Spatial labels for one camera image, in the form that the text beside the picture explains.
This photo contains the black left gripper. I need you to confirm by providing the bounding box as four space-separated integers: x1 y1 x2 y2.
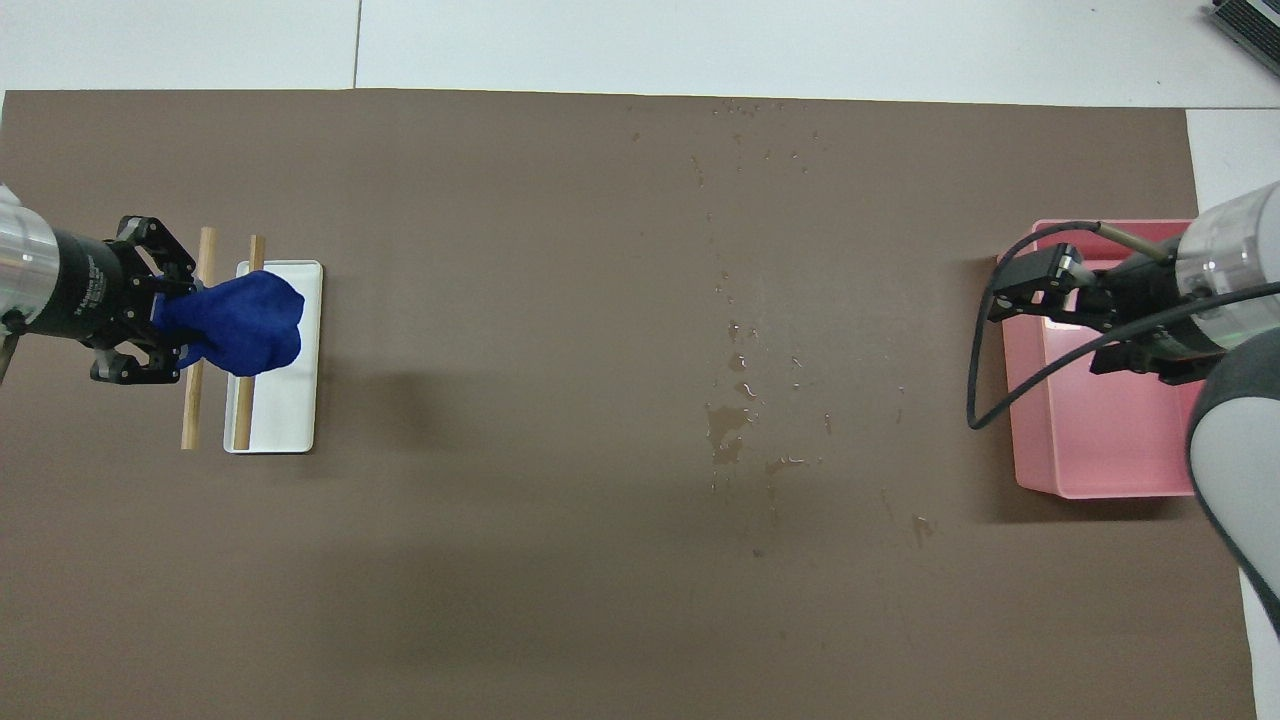
48 214 198 387

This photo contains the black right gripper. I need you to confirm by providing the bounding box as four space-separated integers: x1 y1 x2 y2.
988 245 1217 387

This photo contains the blue towel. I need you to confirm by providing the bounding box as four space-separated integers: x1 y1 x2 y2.
152 270 305 378

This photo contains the white towel rack base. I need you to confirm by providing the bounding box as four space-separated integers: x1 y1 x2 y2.
223 260 324 455

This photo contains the long wooden rack rod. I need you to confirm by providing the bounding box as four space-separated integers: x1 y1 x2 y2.
180 227 217 451

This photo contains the pink plastic bin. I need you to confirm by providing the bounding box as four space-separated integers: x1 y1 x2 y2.
996 219 1241 499

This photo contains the grey ribbed device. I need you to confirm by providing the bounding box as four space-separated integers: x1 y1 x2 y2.
1205 0 1280 51

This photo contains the brown table mat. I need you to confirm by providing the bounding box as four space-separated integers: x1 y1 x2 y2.
0 88 1259 720

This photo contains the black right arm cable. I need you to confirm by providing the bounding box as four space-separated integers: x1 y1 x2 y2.
965 221 1280 432

